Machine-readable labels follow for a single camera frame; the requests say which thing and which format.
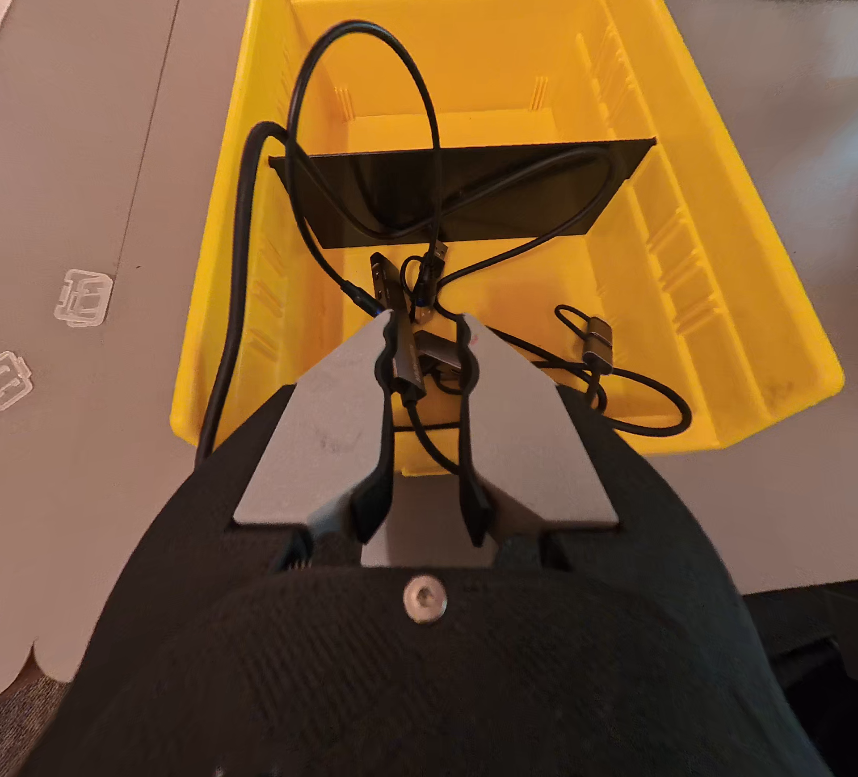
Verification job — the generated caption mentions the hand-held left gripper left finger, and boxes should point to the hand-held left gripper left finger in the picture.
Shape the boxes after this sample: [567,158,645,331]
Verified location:
[234,312,399,543]

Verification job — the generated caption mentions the black bin divider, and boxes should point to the black bin divider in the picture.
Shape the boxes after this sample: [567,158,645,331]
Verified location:
[269,138,658,251]

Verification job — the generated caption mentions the black usb-c cable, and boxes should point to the black usb-c cable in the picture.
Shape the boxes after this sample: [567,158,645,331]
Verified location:
[285,21,611,322]

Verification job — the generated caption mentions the yellow plastic bin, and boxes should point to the yellow plastic bin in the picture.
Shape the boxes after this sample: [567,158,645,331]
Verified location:
[171,0,845,459]

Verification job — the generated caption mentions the clear plastic clip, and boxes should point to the clear plastic clip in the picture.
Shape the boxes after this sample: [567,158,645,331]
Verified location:
[54,271,112,326]
[0,349,36,413]

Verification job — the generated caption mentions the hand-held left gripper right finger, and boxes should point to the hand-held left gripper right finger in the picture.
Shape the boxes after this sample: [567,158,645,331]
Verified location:
[456,312,620,546]

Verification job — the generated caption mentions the black hub cable with adapter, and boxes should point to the black hub cable with adapter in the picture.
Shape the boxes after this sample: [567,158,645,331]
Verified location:
[476,304,695,437]

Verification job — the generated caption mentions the thick black cable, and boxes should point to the thick black cable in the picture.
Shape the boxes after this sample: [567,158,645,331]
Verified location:
[198,121,392,464]

